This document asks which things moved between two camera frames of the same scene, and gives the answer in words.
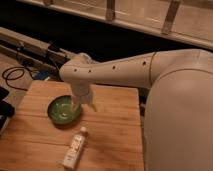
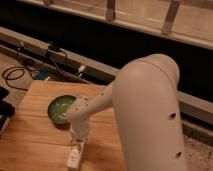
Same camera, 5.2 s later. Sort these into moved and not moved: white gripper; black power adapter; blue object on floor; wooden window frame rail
Moved: white gripper
Not moved: wooden window frame rail; blue object on floor; black power adapter
